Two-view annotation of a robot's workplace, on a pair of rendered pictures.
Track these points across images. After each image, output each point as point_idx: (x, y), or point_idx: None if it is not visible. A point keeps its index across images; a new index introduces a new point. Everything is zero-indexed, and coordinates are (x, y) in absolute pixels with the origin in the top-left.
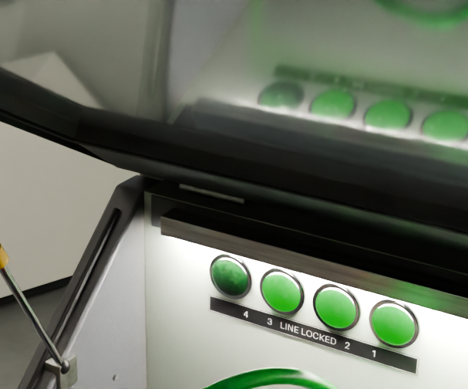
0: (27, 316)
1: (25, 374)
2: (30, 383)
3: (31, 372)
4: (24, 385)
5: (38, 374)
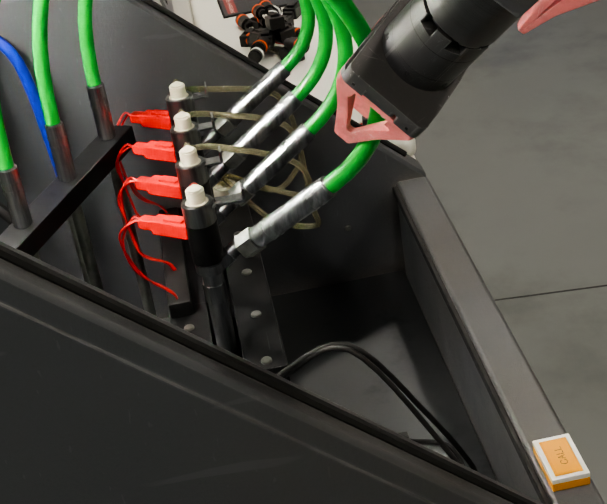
0: None
1: None
2: None
3: None
4: None
5: None
